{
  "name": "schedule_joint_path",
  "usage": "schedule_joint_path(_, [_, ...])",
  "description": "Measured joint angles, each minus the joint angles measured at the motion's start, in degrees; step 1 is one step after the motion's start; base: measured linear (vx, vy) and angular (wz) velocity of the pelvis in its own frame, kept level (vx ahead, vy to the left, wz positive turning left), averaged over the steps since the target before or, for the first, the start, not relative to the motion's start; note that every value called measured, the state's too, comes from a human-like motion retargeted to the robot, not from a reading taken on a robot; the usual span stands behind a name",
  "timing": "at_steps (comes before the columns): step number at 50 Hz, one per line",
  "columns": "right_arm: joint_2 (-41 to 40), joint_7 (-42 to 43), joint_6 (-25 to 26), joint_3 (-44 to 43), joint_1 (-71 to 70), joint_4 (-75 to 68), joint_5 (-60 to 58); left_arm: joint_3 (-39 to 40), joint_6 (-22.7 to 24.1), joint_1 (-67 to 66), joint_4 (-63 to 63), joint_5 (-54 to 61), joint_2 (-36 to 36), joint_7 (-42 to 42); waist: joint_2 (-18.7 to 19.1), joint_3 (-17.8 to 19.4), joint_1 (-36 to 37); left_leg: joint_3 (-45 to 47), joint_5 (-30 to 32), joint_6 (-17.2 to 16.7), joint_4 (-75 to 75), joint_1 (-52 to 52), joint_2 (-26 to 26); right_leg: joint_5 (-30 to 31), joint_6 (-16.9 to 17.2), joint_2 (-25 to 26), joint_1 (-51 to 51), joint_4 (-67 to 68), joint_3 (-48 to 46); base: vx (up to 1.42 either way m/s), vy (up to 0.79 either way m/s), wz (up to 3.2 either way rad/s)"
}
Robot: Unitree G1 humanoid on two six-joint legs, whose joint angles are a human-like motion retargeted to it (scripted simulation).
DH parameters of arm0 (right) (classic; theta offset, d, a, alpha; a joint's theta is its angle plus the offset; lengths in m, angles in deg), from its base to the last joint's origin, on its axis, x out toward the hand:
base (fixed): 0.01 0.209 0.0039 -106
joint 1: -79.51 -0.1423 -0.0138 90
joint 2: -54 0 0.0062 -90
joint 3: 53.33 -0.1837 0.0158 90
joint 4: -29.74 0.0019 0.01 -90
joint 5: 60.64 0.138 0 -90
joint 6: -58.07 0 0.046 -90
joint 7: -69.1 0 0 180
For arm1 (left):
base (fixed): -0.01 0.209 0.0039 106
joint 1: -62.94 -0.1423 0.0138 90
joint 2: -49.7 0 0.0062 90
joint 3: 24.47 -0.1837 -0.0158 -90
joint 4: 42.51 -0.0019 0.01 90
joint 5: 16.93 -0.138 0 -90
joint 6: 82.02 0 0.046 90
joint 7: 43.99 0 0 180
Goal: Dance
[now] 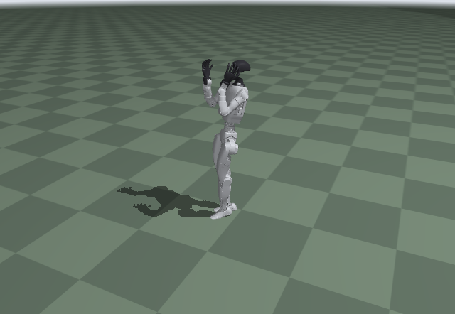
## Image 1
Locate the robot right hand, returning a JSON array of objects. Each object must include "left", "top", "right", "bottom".
[{"left": 202, "top": 59, "right": 213, "bottom": 85}]

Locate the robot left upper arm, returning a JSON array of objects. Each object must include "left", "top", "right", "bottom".
[{"left": 218, "top": 89, "right": 249, "bottom": 117}]

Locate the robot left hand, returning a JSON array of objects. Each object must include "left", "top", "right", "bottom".
[{"left": 220, "top": 63, "right": 240, "bottom": 88}]

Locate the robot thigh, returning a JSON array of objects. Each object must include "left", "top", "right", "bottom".
[
  {"left": 216, "top": 139, "right": 238, "bottom": 185},
  {"left": 213, "top": 133, "right": 231, "bottom": 175}
]

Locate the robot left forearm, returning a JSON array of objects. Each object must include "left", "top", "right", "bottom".
[{"left": 217, "top": 83, "right": 229, "bottom": 115}]

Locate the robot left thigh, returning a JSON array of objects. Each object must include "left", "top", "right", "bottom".
[{"left": 216, "top": 139, "right": 238, "bottom": 185}]

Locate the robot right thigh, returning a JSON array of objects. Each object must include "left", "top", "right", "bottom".
[{"left": 213, "top": 133, "right": 231, "bottom": 175}]

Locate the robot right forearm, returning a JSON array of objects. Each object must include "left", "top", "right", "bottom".
[{"left": 203, "top": 79, "right": 213, "bottom": 100}]

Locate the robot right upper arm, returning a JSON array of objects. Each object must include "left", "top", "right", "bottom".
[{"left": 206, "top": 93, "right": 218, "bottom": 107}]

